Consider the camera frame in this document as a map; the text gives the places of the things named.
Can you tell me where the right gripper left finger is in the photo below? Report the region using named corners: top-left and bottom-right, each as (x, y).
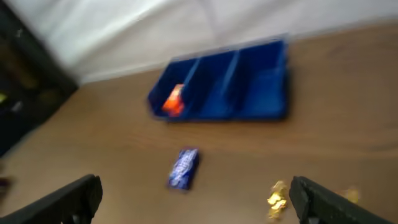
top-left (0, 173), bottom-right (104, 224)

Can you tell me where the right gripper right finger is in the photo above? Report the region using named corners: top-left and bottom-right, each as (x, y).
top-left (289, 175), bottom-right (396, 224)

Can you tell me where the gold wrapped candy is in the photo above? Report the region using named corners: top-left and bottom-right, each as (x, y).
top-left (341, 185), bottom-right (361, 205)
top-left (266, 179), bottom-right (290, 220)

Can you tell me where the blue candy pack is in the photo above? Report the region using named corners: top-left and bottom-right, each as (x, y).
top-left (167, 147), bottom-right (200, 191)

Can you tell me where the blue tray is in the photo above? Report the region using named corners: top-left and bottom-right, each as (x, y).
top-left (146, 37), bottom-right (290, 123)

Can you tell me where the orange candy box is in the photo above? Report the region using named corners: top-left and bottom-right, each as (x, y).
top-left (161, 83), bottom-right (186, 118)

